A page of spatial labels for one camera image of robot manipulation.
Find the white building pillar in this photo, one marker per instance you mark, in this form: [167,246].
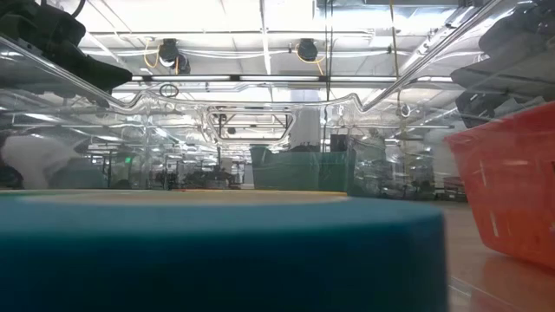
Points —
[305,130]

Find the clear plastic container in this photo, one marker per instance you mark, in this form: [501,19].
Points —
[173,130]

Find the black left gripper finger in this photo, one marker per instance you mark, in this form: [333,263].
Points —
[91,69]

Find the person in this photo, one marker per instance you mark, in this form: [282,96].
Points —
[34,160]

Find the teal plastic basket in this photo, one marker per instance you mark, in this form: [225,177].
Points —
[295,173]

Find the orange plastic basket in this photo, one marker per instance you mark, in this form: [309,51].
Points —
[511,195]

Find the blue tape roll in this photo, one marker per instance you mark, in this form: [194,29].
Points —
[217,260]

